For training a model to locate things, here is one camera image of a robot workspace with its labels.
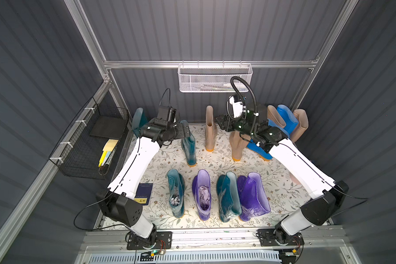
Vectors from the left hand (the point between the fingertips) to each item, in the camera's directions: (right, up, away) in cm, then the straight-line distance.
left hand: (183, 131), depth 76 cm
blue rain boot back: (+56, +7, +10) cm, 57 cm away
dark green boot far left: (-26, +7, +13) cm, 30 cm away
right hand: (+17, +7, -6) cm, 20 cm away
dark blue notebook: (-24, -33, +13) cm, 43 cm away
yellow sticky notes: (-34, -9, -4) cm, 35 cm away
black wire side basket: (-44, -9, -7) cm, 46 cm away
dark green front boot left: (-1, -23, -14) cm, 27 cm away
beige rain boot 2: (+48, +10, +12) cm, 50 cm away
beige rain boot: (+14, +1, +11) cm, 17 cm away
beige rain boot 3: (+66, +10, +16) cm, 68 cm away
